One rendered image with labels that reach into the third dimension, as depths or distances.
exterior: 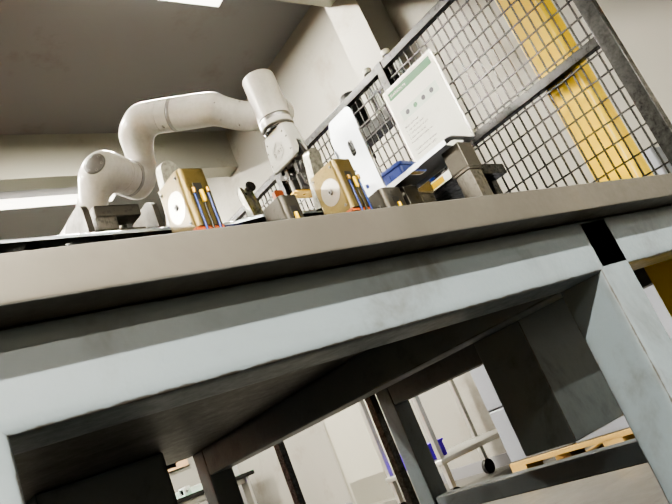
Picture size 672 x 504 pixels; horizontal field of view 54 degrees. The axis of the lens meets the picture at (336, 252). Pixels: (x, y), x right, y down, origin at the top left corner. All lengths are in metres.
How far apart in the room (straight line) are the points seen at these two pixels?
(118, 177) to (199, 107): 0.28
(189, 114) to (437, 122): 0.72
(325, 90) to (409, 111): 3.77
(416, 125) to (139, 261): 1.60
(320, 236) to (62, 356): 0.25
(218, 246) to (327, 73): 5.28
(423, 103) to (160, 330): 1.59
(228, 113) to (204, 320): 1.24
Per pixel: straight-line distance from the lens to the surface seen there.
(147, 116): 1.83
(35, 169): 6.29
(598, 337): 1.03
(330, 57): 5.80
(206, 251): 0.56
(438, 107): 2.02
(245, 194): 1.79
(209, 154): 6.97
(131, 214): 1.61
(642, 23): 4.12
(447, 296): 0.76
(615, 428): 3.13
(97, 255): 0.53
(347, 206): 1.37
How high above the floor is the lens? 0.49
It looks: 16 degrees up
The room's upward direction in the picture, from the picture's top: 23 degrees counter-clockwise
